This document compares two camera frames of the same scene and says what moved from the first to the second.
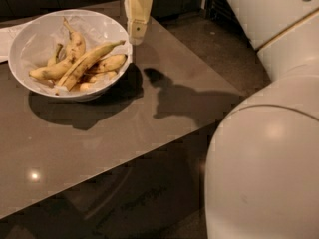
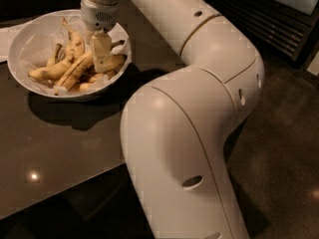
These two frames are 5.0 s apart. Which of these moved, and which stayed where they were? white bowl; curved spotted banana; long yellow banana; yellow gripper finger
Moved: yellow gripper finger
Stayed: curved spotted banana; long yellow banana; white bowl
